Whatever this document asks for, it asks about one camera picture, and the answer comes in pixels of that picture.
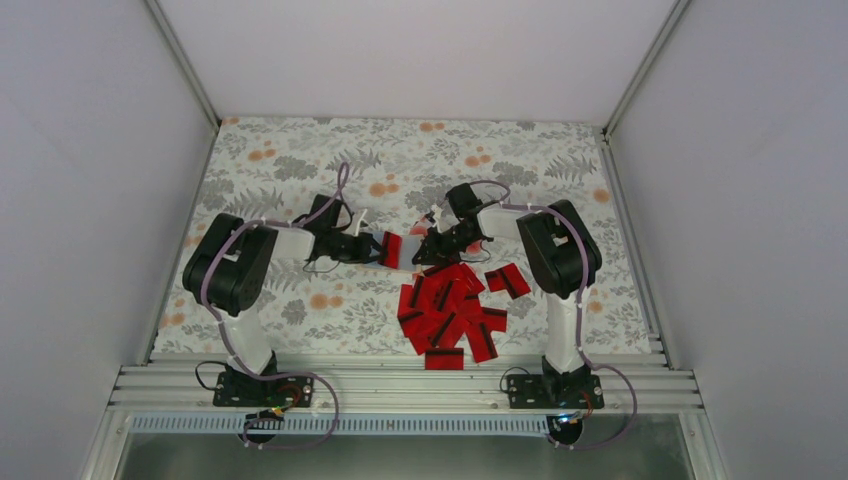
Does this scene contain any purple cable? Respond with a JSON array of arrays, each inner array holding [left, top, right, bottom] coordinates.
[[463, 180, 639, 453], [198, 161, 352, 452]]

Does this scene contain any red card left pile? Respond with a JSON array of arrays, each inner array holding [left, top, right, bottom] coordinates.
[[397, 305, 438, 355]]

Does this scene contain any red card pile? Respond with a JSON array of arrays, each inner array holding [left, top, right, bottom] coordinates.
[[397, 305, 438, 355], [398, 263, 485, 327], [485, 263, 531, 299]]

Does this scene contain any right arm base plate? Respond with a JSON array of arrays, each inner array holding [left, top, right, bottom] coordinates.
[[505, 374, 605, 410]]

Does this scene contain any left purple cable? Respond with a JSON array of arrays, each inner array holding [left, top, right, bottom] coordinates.
[[198, 161, 352, 452]]

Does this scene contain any red card on rail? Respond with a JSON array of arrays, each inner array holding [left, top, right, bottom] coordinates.
[[424, 348, 464, 371]]

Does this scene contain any aluminium rail frame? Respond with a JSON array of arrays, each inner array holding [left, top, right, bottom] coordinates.
[[108, 353, 704, 414]]

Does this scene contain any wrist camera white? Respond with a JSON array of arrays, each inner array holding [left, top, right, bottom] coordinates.
[[347, 209, 368, 237], [425, 204, 444, 231]]

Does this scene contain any red card lower right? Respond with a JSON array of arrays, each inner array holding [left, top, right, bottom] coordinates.
[[465, 307, 508, 363]]

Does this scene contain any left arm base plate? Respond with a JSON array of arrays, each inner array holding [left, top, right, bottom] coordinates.
[[212, 371, 314, 409]]

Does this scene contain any red card centre pile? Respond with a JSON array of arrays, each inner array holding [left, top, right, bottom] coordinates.
[[398, 263, 485, 327]]

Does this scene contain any beige card holder wallet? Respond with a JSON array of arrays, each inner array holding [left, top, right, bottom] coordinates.
[[364, 232, 424, 273]]

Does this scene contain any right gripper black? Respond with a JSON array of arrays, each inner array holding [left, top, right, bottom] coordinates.
[[413, 224, 479, 267]]

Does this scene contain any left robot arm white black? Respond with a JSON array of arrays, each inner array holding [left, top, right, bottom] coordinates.
[[182, 194, 387, 405]]

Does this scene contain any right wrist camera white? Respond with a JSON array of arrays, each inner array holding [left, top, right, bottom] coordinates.
[[425, 204, 444, 231]]

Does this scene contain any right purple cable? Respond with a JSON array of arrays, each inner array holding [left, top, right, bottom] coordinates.
[[463, 180, 639, 453]]

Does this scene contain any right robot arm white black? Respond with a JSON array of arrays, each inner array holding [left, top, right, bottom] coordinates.
[[412, 183, 603, 407]]

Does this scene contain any red card right pile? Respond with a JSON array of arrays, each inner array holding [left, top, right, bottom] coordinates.
[[485, 263, 531, 299]]

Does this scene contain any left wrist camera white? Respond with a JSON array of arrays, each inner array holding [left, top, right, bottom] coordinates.
[[347, 209, 368, 237]]

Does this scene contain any floral patterned table mat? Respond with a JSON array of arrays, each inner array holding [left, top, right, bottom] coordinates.
[[181, 117, 650, 358]]

